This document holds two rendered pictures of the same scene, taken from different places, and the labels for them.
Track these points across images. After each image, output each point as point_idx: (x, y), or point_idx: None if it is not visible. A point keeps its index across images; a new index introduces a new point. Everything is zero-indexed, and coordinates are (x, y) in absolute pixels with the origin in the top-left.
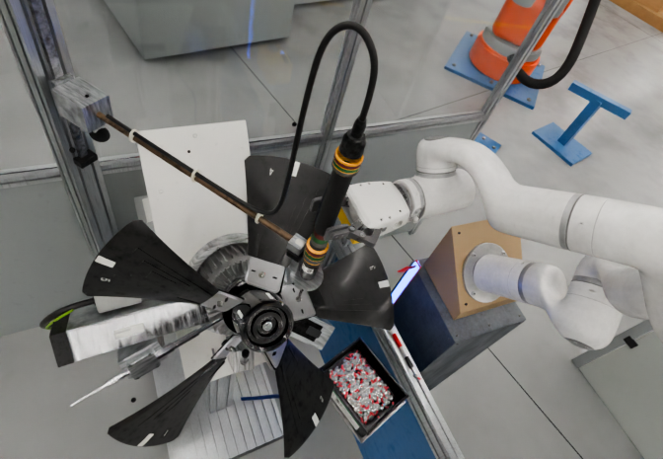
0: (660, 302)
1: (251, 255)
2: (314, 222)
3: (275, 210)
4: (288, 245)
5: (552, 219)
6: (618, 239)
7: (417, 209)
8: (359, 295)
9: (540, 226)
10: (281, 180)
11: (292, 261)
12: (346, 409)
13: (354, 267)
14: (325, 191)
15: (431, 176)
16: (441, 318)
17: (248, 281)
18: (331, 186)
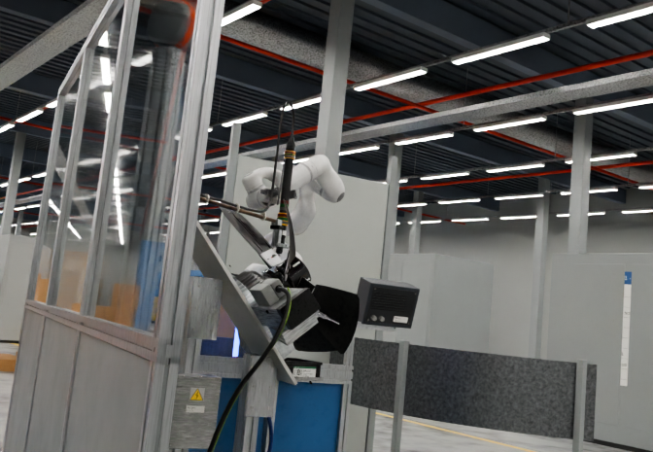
0: (329, 183)
1: (260, 253)
2: (278, 202)
3: (270, 202)
4: (278, 221)
5: (305, 170)
6: (320, 163)
7: None
8: None
9: (304, 174)
10: (233, 213)
11: (279, 233)
12: (305, 367)
13: None
14: (282, 178)
15: (263, 186)
16: None
17: (272, 264)
18: (291, 167)
